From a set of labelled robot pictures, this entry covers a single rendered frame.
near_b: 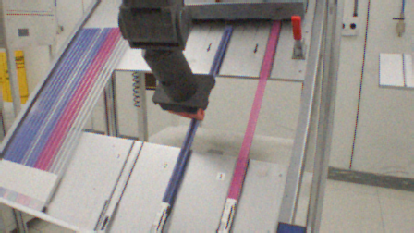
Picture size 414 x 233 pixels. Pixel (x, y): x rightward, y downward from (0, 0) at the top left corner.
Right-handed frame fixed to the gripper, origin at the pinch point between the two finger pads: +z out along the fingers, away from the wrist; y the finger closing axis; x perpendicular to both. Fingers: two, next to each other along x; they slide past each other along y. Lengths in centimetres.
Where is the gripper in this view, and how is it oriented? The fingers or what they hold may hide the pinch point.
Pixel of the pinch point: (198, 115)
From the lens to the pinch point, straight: 62.3
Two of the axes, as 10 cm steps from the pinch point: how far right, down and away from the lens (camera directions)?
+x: -2.9, 8.5, -4.4
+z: 2.7, 5.1, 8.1
